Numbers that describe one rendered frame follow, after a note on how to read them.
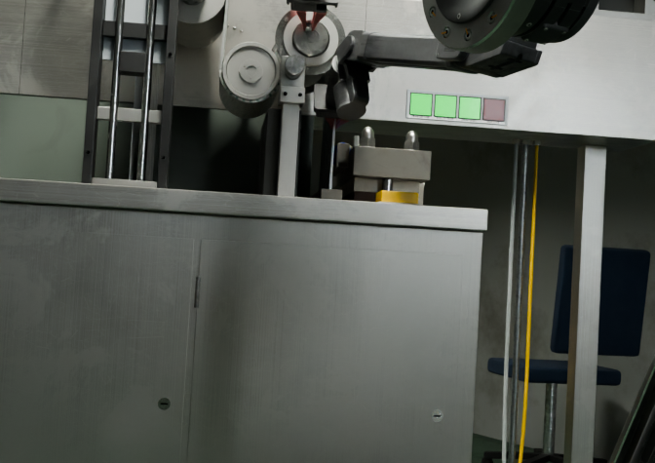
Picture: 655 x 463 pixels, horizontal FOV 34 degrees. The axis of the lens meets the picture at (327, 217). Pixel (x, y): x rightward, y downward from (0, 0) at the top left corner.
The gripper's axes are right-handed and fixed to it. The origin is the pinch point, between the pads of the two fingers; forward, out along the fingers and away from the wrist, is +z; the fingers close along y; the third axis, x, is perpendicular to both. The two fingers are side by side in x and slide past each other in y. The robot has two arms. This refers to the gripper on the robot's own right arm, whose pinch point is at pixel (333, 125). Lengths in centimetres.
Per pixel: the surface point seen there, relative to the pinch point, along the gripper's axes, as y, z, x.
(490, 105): 41, 20, 25
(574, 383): 71, 68, -26
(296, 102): -8.6, -9.0, -2.1
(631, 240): 153, 193, 98
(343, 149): 2.3, 1.2, -5.3
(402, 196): 10.4, -17.4, -28.5
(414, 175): 16.7, -0.4, -11.8
